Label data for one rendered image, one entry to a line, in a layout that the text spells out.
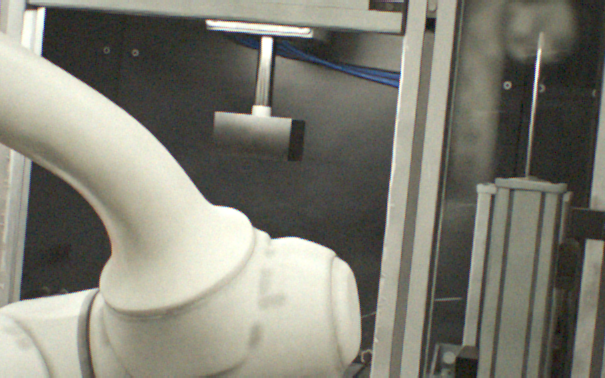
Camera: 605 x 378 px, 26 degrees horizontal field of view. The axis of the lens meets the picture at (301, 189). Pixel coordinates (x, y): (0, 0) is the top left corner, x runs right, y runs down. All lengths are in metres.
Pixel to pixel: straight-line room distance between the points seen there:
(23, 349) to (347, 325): 0.20
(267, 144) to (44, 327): 0.58
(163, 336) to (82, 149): 0.12
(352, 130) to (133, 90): 0.29
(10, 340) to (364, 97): 0.87
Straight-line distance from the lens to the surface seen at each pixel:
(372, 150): 1.61
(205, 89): 1.66
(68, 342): 0.83
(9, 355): 0.82
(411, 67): 1.16
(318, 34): 1.39
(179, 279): 0.77
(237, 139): 1.39
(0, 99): 0.74
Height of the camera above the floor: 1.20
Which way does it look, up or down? 3 degrees down
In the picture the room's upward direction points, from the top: 6 degrees clockwise
